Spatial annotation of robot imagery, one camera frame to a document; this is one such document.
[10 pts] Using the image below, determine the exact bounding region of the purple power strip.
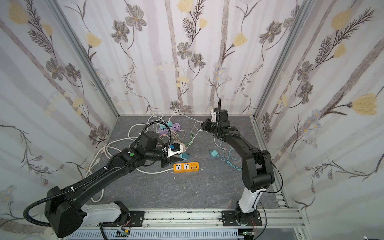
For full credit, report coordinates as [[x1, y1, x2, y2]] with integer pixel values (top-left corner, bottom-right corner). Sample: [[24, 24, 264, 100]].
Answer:
[[159, 123, 181, 135]]

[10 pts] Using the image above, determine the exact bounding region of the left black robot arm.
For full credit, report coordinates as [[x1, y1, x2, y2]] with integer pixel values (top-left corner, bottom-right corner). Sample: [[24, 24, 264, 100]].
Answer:
[[23, 122, 186, 238]]

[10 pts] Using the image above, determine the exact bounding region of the beige round socket cord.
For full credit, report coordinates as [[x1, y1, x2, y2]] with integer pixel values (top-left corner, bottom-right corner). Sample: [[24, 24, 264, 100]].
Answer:
[[89, 140, 136, 169]]

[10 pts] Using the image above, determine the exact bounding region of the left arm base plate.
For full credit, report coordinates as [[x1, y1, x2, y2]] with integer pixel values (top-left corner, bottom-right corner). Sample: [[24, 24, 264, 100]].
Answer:
[[125, 211, 145, 227]]

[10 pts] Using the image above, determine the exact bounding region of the orange power strip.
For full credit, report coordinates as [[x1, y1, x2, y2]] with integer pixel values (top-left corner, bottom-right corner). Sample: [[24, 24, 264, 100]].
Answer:
[[174, 162, 200, 173]]

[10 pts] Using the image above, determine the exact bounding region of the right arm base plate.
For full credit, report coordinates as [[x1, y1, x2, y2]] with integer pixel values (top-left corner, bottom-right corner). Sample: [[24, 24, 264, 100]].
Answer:
[[219, 209, 263, 227]]

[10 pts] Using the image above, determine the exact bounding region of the pink multi-head cable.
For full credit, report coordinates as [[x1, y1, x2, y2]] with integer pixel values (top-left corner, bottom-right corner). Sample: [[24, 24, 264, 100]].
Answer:
[[160, 133, 184, 148]]

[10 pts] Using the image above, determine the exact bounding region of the teal cable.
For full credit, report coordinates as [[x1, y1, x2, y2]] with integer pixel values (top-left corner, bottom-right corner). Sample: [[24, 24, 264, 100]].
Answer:
[[218, 143, 244, 172]]

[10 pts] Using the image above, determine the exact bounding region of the white orange strip cord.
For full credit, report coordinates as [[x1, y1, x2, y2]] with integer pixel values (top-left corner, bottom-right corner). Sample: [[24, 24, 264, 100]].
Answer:
[[82, 140, 175, 203]]

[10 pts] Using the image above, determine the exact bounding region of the white bundled cable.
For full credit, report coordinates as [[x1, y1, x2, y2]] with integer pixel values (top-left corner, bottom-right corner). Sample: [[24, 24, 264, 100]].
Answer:
[[169, 112, 208, 125]]

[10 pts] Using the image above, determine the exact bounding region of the white purple strip cord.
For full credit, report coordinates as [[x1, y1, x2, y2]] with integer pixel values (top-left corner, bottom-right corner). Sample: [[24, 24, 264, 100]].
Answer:
[[127, 112, 164, 142]]

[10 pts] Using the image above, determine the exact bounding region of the white vented cable duct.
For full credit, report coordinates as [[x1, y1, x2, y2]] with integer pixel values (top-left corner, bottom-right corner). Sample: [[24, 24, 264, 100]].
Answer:
[[65, 229, 245, 240]]

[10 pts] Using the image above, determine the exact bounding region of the aluminium front rail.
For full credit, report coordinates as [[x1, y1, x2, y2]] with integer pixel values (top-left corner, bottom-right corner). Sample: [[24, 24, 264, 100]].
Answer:
[[80, 206, 305, 230]]

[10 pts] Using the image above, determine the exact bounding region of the white long thin cable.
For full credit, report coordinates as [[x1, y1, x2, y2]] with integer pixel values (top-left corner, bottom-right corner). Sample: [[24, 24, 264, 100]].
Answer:
[[184, 119, 205, 148]]

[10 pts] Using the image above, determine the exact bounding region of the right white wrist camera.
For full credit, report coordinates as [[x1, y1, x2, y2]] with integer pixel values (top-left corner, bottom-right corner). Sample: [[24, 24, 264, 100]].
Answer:
[[210, 109, 217, 123]]

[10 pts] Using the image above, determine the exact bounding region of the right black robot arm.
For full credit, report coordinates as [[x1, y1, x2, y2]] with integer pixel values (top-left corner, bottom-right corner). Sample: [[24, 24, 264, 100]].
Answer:
[[201, 100, 278, 226]]

